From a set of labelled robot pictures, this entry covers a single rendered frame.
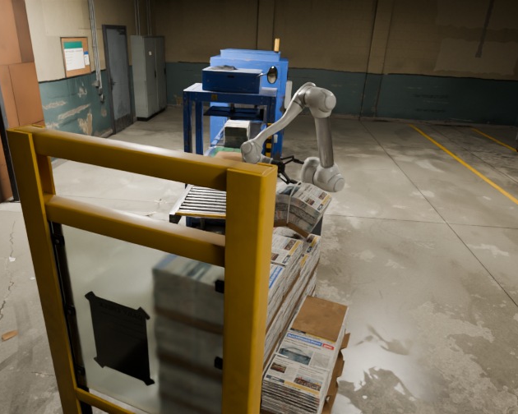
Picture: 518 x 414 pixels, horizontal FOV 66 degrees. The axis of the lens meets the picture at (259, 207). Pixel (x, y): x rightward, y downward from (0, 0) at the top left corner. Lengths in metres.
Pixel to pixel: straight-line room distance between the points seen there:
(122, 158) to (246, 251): 0.38
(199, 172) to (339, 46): 10.86
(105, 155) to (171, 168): 0.19
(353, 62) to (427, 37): 1.98
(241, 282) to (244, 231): 0.14
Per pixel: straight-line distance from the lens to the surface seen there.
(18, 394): 3.10
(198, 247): 1.00
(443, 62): 12.34
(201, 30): 11.81
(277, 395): 2.13
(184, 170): 0.93
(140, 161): 1.00
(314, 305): 2.56
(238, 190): 0.86
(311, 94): 2.70
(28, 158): 1.24
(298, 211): 2.56
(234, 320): 1.04
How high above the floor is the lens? 2.12
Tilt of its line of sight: 23 degrees down
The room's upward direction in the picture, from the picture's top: 3 degrees clockwise
